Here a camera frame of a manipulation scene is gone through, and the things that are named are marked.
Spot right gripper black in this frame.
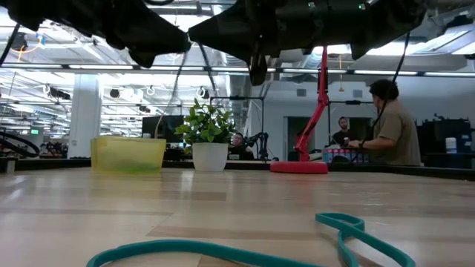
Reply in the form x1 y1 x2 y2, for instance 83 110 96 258
188 0 358 88

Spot black curved hose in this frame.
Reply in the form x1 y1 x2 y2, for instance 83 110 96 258
0 130 41 159

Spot black computer monitor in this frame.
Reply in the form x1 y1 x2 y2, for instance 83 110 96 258
141 114 186 145

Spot person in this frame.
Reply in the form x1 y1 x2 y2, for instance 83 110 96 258
331 116 360 148
226 132 257 161
347 78 422 167

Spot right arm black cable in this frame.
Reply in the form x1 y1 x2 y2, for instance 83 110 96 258
370 31 411 131

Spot yellow translucent plastic bin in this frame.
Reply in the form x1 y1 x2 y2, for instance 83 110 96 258
90 135 167 174

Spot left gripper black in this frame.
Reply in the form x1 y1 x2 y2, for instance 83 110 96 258
7 0 192 69

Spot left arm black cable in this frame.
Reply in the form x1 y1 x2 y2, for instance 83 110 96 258
0 23 20 67

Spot red desk lamp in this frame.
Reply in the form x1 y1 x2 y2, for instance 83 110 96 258
269 46 331 175

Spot white pillar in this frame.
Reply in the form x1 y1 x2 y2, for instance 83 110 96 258
68 73 103 159

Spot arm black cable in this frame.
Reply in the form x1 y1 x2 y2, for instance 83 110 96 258
0 23 20 67
370 31 411 131

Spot green potted plant white pot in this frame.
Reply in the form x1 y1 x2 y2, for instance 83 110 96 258
174 98 237 173

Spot black machine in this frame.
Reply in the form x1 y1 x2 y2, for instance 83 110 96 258
415 114 475 168

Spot colourful printed box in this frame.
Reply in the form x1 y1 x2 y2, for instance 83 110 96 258
321 147 371 165

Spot teal rubber band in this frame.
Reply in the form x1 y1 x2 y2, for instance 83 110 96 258
86 211 417 267

